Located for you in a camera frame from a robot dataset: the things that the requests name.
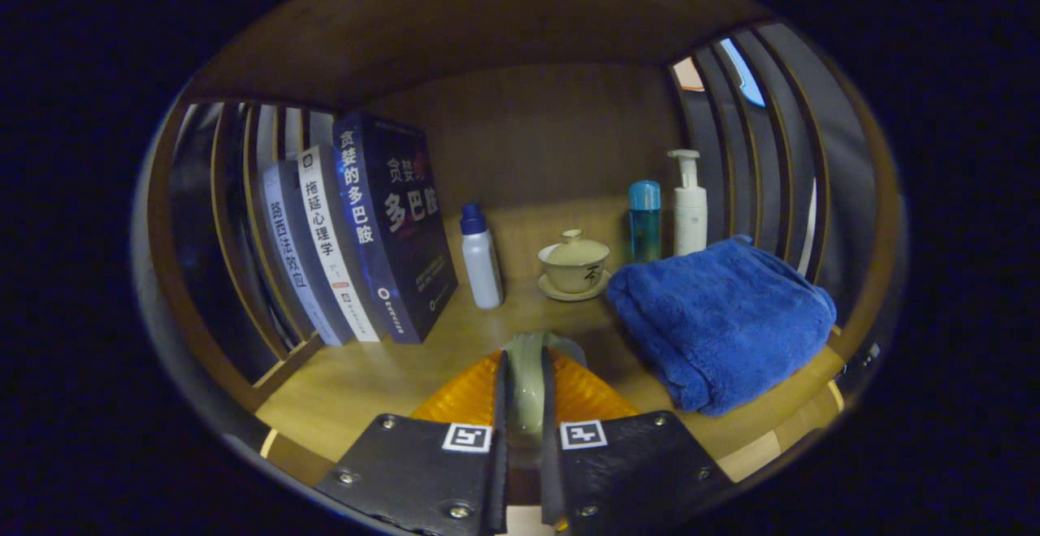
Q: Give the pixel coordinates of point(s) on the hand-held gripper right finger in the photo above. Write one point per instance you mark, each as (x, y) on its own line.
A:
(551, 479)

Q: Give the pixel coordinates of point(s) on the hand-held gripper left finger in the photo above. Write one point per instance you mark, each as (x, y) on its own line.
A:
(497, 479)

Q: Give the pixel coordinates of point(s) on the wooden countertop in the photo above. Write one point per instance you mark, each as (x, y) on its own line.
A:
(366, 382)

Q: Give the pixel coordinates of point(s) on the wooden cabinet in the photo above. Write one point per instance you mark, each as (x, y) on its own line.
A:
(487, 16)

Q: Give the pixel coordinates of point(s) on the white bottle blue cap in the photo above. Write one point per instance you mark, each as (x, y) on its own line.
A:
(481, 264)

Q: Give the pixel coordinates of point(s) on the beige lidded teacup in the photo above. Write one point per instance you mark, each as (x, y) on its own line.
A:
(575, 264)

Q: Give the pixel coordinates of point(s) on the blue folded towel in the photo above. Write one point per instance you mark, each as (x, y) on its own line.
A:
(723, 325)

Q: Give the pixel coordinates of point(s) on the teal bottle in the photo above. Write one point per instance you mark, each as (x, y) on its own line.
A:
(645, 223)

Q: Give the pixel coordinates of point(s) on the dark blue book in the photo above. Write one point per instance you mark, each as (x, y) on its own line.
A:
(398, 219)

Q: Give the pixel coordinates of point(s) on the white book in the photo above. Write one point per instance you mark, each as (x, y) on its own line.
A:
(325, 244)

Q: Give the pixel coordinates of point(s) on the white pump bottle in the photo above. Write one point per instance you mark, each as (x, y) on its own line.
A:
(689, 215)

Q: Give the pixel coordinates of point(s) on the light blue book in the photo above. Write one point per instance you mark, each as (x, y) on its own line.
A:
(284, 244)

